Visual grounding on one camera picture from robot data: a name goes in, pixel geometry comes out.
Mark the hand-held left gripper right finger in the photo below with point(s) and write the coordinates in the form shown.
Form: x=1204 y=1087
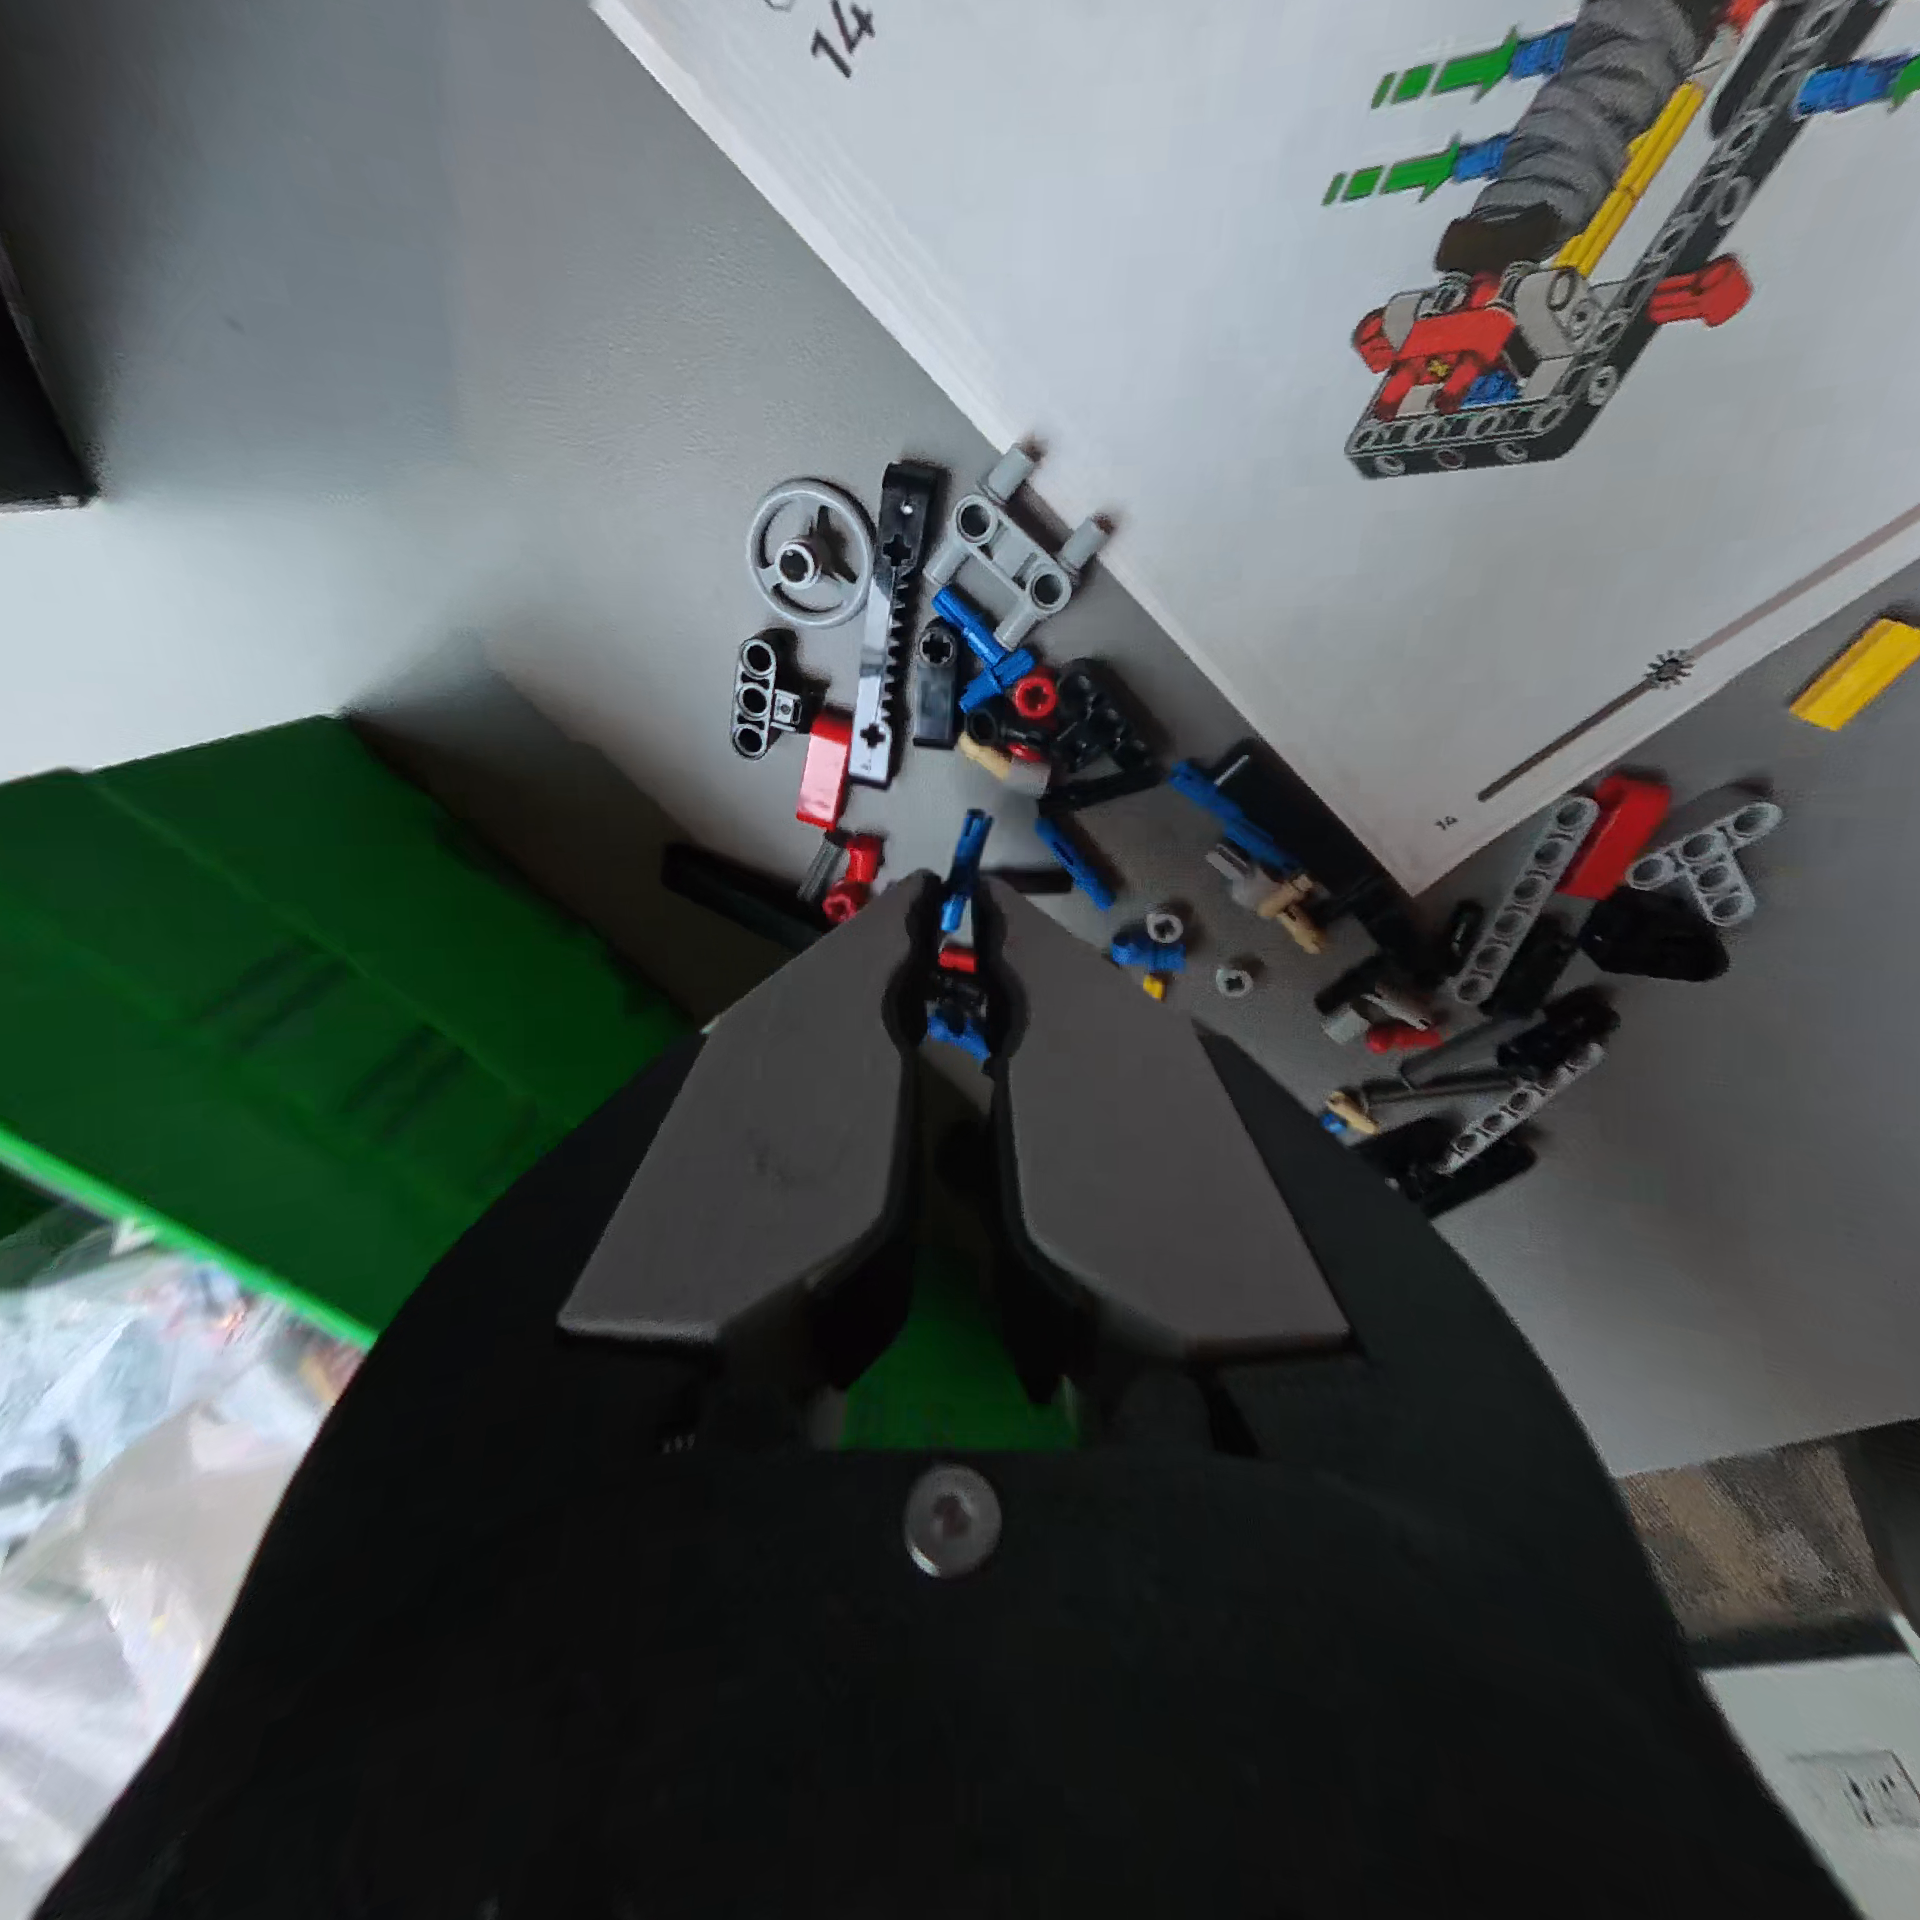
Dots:
x=1171 y=1186

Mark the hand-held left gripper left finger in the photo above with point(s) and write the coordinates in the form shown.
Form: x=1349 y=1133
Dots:
x=737 y=1186

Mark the blue lego pin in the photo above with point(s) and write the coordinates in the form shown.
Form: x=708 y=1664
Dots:
x=961 y=856

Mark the pile of lego pieces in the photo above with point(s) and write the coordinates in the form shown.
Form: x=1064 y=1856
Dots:
x=886 y=629

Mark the yellow lego piece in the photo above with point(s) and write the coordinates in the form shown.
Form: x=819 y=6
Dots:
x=1860 y=675

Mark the lego instruction booklet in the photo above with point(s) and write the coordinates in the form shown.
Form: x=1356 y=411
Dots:
x=1200 y=302

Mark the green object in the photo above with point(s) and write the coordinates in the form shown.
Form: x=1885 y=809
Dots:
x=301 y=976

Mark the crumpled clear plastic bags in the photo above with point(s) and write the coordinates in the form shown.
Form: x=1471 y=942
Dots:
x=122 y=1500

